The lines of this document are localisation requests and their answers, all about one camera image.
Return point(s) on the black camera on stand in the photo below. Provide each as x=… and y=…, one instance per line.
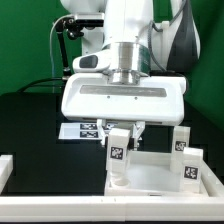
x=73, y=24

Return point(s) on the white marker base plate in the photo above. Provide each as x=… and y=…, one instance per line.
x=77, y=131

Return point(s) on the white square tabletop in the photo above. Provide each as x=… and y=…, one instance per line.
x=149, y=174

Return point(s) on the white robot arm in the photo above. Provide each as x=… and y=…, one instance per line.
x=135, y=78

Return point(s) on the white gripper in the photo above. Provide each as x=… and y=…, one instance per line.
x=88, y=96

